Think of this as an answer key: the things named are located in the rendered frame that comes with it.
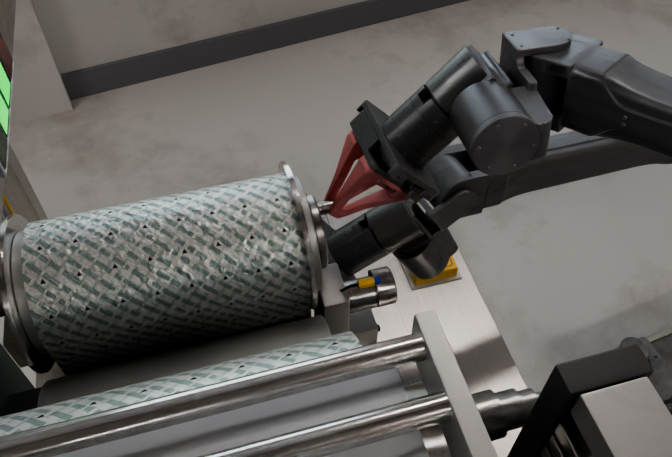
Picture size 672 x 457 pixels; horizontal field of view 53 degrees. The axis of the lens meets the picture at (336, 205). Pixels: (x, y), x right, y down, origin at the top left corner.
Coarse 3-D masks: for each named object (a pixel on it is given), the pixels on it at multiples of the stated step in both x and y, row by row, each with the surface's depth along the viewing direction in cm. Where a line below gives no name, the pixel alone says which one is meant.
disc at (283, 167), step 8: (280, 168) 65; (288, 168) 62; (288, 176) 61; (288, 184) 61; (296, 192) 59; (296, 200) 59; (296, 208) 59; (304, 216) 59; (304, 224) 58; (304, 232) 58; (304, 240) 58; (312, 256) 59; (312, 264) 59; (312, 272) 59; (312, 280) 60; (312, 288) 60; (312, 296) 61; (312, 304) 62
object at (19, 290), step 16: (304, 192) 61; (304, 208) 60; (16, 240) 58; (16, 256) 57; (16, 272) 56; (320, 272) 61; (16, 288) 56; (320, 288) 64; (16, 304) 56; (32, 320) 56; (32, 336) 57
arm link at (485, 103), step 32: (512, 32) 59; (544, 32) 59; (512, 64) 58; (480, 96) 54; (512, 96) 54; (480, 128) 52; (512, 128) 52; (544, 128) 52; (480, 160) 53; (512, 160) 54
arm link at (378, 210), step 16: (384, 208) 77; (400, 208) 76; (416, 208) 77; (368, 224) 78; (384, 224) 76; (400, 224) 76; (416, 224) 76; (432, 224) 80; (384, 240) 77; (400, 240) 77; (416, 240) 80
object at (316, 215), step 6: (312, 198) 64; (312, 204) 63; (312, 210) 63; (318, 210) 63; (312, 216) 62; (318, 216) 62; (318, 222) 62; (318, 228) 62; (318, 234) 62; (324, 234) 62; (318, 240) 62; (324, 240) 62; (324, 246) 62; (324, 252) 63; (324, 258) 63; (324, 264) 64
